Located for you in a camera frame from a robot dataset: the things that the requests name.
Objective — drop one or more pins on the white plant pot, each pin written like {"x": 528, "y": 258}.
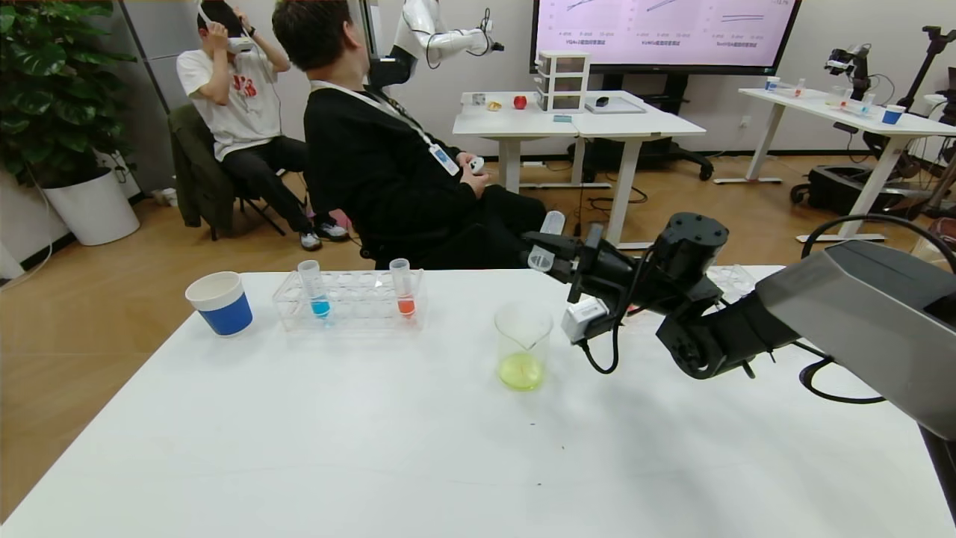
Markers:
{"x": 91, "y": 211}

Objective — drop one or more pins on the white mobile robot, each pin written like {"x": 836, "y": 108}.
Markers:
{"x": 426, "y": 33}

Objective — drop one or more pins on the person in black jacket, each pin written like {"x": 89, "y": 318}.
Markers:
{"x": 373, "y": 164}

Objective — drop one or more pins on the long white desk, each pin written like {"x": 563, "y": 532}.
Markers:
{"x": 821, "y": 108}

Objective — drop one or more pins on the white desk with apple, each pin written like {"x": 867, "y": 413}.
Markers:
{"x": 508, "y": 123}

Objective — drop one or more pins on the small blue paper cup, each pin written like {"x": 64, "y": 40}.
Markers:
{"x": 892, "y": 116}

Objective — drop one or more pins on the clear glass beaker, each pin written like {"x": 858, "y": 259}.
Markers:
{"x": 521, "y": 370}

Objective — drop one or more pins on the black tabletop robot arm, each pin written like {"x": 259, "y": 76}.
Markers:
{"x": 851, "y": 63}

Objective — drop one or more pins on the large wall display screen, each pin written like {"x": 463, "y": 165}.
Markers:
{"x": 657, "y": 33}

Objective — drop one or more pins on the clear acrylic test tube rack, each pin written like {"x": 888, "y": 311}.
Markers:
{"x": 736, "y": 280}
{"x": 358, "y": 299}

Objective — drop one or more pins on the white desk with tablet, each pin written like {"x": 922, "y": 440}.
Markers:
{"x": 642, "y": 127}

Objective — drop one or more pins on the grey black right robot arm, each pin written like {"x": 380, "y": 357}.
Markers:
{"x": 859, "y": 321}

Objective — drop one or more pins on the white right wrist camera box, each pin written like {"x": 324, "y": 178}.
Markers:
{"x": 584, "y": 317}

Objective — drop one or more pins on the black wheeled robot base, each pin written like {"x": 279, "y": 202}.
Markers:
{"x": 836, "y": 193}

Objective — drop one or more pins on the black display stand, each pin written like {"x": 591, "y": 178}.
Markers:
{"x": 672, "y": 157}

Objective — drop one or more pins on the orange pigment test tube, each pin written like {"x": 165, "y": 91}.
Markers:
{"x": 405, "y": 304}

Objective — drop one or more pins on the grey tablet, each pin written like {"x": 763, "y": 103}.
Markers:
{"x": 616, "y": 108}

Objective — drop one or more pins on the yellow pigment test tube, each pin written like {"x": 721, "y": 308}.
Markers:
{"x": 551, "y": 226}

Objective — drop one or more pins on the large green potted plant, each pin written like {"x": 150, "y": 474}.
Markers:
{"x": 45, "y": 75}

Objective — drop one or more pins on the white plastic drawer unit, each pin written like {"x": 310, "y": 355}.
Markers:
{"x": 562, "y": 82}

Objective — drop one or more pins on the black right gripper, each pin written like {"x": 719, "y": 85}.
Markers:
{"x": 591, "y": 256}

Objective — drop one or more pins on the beige plastic stool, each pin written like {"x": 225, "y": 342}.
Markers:
{"x": 937, "y": 243}

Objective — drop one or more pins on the white VR headset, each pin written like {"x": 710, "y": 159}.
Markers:
{"x": 239, "y": 43}

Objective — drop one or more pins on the blue white paper cup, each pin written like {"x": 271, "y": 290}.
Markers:
{"x": 222, "y": 314}

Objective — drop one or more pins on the blue pigment test tube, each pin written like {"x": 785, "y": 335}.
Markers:
{"x": 320, "y": 305}

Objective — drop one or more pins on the white handheld controller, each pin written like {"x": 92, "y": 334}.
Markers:
{"x": 477, "y": 166}

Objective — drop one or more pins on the person in white shirt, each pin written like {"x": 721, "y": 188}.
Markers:
{"x": 239, "y": 104}

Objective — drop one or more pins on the dark green jacket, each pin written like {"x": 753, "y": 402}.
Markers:
{"x": 193, "y": 172}

